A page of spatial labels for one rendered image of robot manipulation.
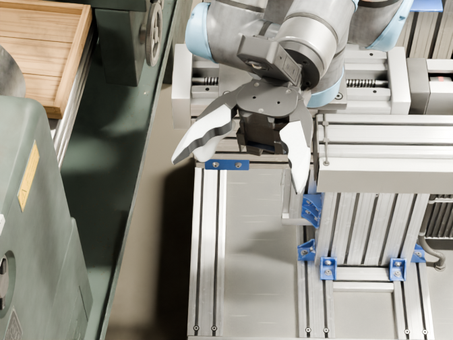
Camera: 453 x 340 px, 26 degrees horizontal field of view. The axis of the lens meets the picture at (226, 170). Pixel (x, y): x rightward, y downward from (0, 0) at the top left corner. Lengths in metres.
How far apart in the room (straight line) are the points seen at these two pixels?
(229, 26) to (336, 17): 0.17
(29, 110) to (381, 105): 0.62
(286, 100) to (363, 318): 1.48
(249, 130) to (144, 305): 1.68
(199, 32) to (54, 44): 0.88
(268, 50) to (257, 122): 0.10
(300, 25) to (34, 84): 1.02
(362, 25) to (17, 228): 0.62
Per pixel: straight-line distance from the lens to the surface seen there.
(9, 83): 1.81
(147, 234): 2.92
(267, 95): 1.14
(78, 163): 2.41
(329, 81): 1.33
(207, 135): 1.12
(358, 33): 1.58
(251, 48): 1.08
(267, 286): 2.58
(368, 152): 1.74
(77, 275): 2.00
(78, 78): 2.25
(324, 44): 1.20
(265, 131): 1.15
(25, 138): 1.56
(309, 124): 1.11
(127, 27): 2.31
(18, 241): 1.57
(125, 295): 2.82
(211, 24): 1.35
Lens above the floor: 2.45
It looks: 54 degrees down
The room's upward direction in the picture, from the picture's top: straight up
